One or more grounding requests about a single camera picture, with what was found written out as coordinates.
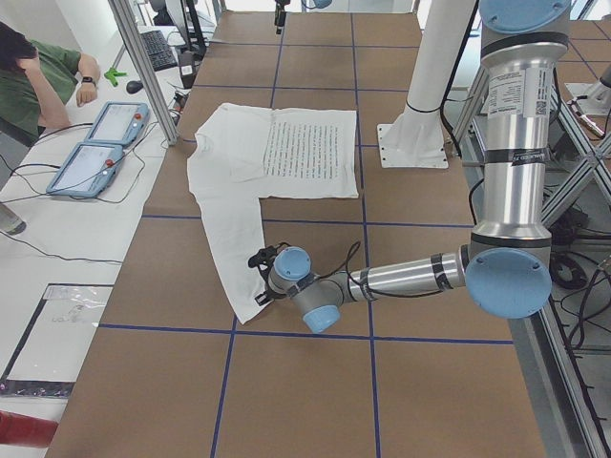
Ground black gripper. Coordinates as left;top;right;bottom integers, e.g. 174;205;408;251
255;266;286;306
274;0;286;28

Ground white printed t-shirt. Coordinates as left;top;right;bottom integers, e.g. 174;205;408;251
187;103;358;323

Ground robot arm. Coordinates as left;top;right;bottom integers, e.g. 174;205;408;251
248;1;571;333

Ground black monitor stand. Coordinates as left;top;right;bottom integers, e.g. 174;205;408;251
165;0;207;89

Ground black keyboard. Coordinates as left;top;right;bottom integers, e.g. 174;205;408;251
140;30;178;72

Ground black computer mouse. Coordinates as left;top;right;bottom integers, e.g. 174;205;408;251
125;80;143;94

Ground green plastic tool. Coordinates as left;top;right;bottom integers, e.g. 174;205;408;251
104;67;127;87

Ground near blue teach pendant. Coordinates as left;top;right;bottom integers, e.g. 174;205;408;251
46;142;124;198

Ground blue teach pendant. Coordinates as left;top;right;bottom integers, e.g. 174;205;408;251
85;101;150;147
46;142;124;198

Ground far blue teach pendant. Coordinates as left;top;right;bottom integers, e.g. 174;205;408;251
85;101;150;147

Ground brown table mat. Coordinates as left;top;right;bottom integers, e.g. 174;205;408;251
49;12;545;457

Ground clear plastic sheet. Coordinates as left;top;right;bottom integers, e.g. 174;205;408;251
1;283;113;399

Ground person in green shirt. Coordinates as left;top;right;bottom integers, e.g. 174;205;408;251
1;23;101;147

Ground red cylinder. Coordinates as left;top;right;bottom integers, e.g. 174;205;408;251
0;410;58;448

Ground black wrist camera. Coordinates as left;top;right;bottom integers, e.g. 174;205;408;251
247;242;288;273

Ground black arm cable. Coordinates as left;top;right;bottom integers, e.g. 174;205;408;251
328;240;363;281

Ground aluminium frame post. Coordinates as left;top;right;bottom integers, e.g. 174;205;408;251
108;0;179;146

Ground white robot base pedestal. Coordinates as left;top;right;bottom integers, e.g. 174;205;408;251
377;0;477;169

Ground aluminium frame rack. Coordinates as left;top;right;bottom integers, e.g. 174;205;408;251
453;61;611;458

